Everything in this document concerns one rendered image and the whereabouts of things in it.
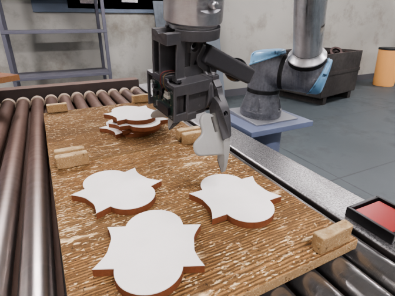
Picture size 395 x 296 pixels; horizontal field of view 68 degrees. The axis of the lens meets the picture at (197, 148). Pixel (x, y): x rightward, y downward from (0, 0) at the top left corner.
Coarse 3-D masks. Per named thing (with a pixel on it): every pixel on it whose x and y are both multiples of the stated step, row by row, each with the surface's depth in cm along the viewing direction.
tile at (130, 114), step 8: (112, 112) 76; (120, 112) 76; (128, 112) 76; (136, 112) 76; (144, 112) 76; (120, 120) 70; (128, 120) 71; (136, 120) 70; (144, 120) 70; (152, 120) 72
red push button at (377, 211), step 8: (360, 208) 46; (368, 208) 46; (376, 208) 46; (384, 208) 46; (392, 208) 46; (368, 216) 45; (376, 216) 45; (384, 216) 45; (392, 216) 45; (384, 224) 43; (392, 224) 43
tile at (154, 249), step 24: (144, 216) 41; (168, 216) 41; (120, 240) 37; (144, 240) 37; (168, 240) 37; (192, 240) 37; (120, 264) 33; (144, 264) 33; (168, 264) 33; (192, 264) 33; (120, 288) 31; (144, 288) 30; (168, 288) 31
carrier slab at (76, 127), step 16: (64, 112) 92; (80, 112) 92; (96, 112) 92; (48, 128) 79; (64, 128) 79; (80, 128) 79; (96, 128) 79; (160, 128) 79; (176, 128) 79; (48, 144) 68; (64, 144) 68; (80, 144) 68; (96, 144) 68; (112, 144) 68; (128, 144) 68; (144, 144) 68; (160, 144) 68
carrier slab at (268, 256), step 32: (96, 160) 61; (128, 160) 61; (160, 160) 61; (192, 160) 61; (64, 192) 50; (160, 192) 50; (192, 192) 50; (64, 224) 42; (96, 224) 42; (224, 224) 42; (288, 224) 42; (320, 224) 42; (64, 256) 36; (96, 256) 36; (224, 256) 36; (256, 256) 36; (288, 256) 36; (320, 256) 36; (96, 288) 32; (192, 288) 32; (224, 288) 32; (256, 288) 32
